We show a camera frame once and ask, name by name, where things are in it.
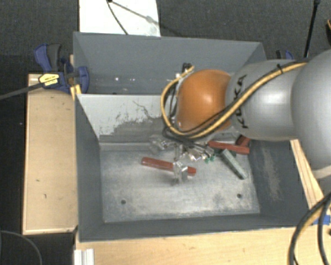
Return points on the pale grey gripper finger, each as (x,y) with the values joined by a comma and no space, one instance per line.
(184,174)
(177,172)

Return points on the pale wood flat board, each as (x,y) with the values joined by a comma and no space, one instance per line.
(49,159)

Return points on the grey metal bin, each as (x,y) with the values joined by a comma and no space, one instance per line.
(154,197)

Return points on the red-brown flat block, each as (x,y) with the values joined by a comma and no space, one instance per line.
(243,140)
(157,163)
(231,148)

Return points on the clear glass thing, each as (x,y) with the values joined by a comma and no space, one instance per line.
(157,143)

